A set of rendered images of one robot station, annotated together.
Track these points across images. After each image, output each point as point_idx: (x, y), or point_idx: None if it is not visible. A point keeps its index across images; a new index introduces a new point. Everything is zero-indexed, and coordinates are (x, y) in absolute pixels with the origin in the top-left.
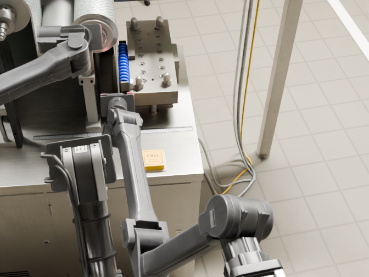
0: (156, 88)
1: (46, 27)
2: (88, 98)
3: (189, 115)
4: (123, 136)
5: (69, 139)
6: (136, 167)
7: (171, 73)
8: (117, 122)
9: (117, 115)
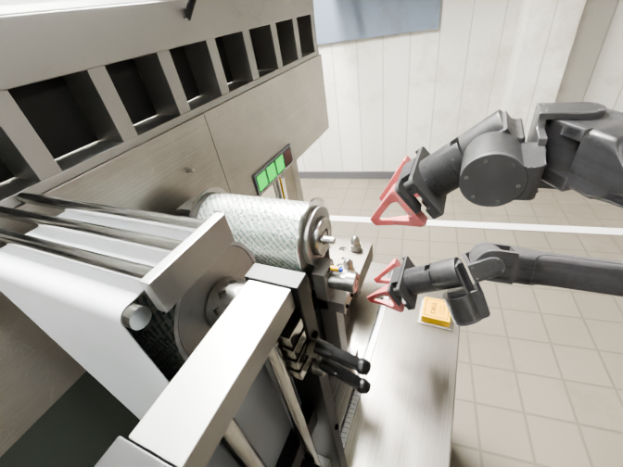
0: (359, 258)
1: (491, 145)
2: (341, 327)
3: (374, 265)
4: (545, 259)
5: (362, 397)
6: (619, 262)
7: (341, 242)
8: (509, 261)
9: (498, 254)
